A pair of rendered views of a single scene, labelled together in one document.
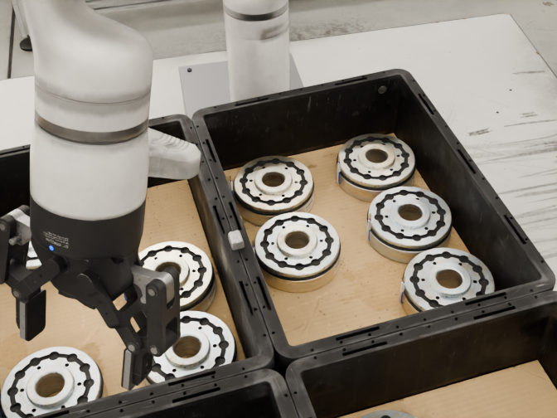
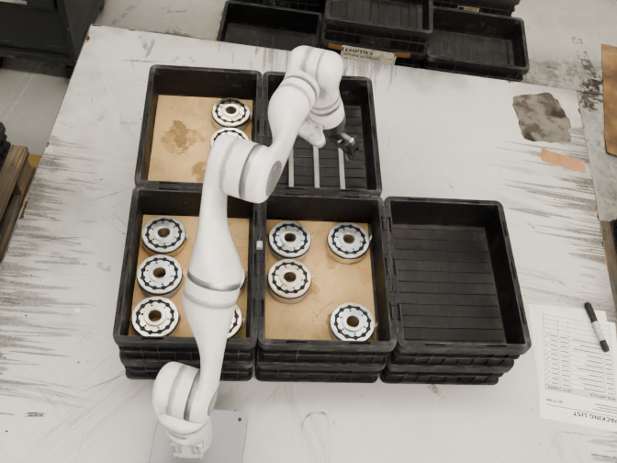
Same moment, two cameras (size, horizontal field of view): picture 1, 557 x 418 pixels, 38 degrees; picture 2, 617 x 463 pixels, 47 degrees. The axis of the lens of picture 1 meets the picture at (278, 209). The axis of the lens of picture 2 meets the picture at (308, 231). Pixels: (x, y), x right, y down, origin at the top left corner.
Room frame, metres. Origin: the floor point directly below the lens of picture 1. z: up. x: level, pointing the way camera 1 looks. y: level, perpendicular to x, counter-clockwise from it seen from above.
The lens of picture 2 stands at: (1.40, 0.22, 2.30)
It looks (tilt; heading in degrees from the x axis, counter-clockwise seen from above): 57 degrees down; 185
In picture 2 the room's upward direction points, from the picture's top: 11 degrees clockwise
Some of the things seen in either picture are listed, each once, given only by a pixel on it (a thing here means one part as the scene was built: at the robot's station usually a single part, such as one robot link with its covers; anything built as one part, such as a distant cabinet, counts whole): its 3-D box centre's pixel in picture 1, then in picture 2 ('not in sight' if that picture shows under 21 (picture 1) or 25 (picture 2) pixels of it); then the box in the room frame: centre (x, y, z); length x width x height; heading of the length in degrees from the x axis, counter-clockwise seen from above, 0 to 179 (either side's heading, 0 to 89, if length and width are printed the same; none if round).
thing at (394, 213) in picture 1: (409, 213); (159, 273); (0.68, -0.16, 0.86); 0.05 x 0.05 x 0.01
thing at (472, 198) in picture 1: (351, 226); (192, 274); (0.66, -0.09, 0.87); 0.40 x 0.30 x 0.11; 15
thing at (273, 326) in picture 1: (353, 195); (191, 262); (0.66, -0.09, 0.92); 0.40 x 0.30 x 0.02; 15
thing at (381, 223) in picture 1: (409, 216); (159, 274); (0.68, -0.16, 0.86); 0.10 x 0.10 x 0.01
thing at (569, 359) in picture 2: not in sight; (578, 364); (0.53, 0.88, 0.70); 0.33 x 0.23 x 0.01; 9
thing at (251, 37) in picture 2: not in sight; (268, 52); (-0.73, -0.26, 0.26); 0.40 x 0.30 x 0.23; 99
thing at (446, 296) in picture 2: not in sight; (446, 281); (0.50, 0.49, 0.87); 0.40 x 0.30 x 0.11; 15
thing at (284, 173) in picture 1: (273, 180); not in sight; (0.74, 0.01, 0.86); 0.05 x 0.05 x 0.01
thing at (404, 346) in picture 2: not in sight; (453, 271); (0.50, 0.49, 0.92); 0.40 x 0.30 x 0.02; 15
